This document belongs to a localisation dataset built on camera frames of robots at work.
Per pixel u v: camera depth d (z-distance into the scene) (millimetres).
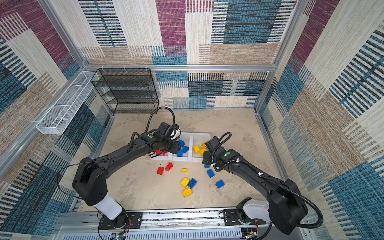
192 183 851
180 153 962
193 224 729
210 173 881
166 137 683
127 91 1095
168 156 896
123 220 688
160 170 889
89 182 440
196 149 956
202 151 961
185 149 970
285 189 402
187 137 961
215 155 627
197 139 999
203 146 961
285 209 402
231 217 732
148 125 715
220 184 851
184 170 890
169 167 895
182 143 966
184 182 831
